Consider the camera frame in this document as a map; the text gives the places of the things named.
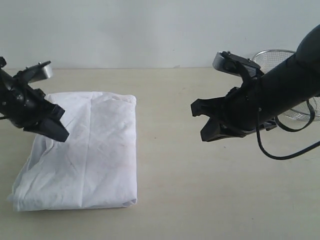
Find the round wire mesh basket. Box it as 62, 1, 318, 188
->
251, 49, 320, 122

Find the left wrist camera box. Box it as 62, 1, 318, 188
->
25, 60, 53, 83

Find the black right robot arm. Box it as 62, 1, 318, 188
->
191, 26, 320, 142

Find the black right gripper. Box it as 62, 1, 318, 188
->
190, 51, 276, 142

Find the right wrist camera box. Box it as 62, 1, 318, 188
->
212, 51, 240, 77

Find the white t-shirt red lettering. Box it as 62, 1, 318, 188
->
7, 91, 138, 212

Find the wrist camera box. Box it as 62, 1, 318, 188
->
25, 60, 53, 83
212, 51, 240, 77

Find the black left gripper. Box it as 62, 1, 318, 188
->
0, 57, 69, 142

